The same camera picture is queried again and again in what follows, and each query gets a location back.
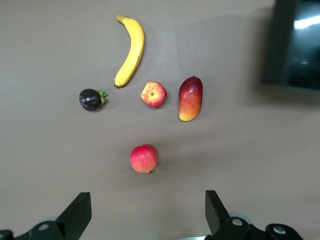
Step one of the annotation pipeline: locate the black plastic box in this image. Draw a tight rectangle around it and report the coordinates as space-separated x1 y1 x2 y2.
261 0 320 91

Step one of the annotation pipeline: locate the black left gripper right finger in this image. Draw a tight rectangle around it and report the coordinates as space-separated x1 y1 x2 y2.
204 190 304 240

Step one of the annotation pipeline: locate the yellow banana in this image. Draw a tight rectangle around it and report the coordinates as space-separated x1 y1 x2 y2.
113 14 146 89

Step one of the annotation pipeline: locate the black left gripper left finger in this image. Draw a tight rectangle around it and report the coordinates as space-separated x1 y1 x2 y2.
0 191 92 240

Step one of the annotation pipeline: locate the red yellow mango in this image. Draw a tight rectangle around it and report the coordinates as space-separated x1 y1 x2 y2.
178 75 204 123

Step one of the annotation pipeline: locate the red yellow apple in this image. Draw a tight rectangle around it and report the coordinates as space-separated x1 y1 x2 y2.
140 81 168 108

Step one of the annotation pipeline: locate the red pomegranate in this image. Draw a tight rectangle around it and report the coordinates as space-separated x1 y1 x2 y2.
129 144 159 176

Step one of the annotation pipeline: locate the dark purple mangosteen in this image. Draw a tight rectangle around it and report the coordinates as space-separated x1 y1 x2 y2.
78 88 109 112

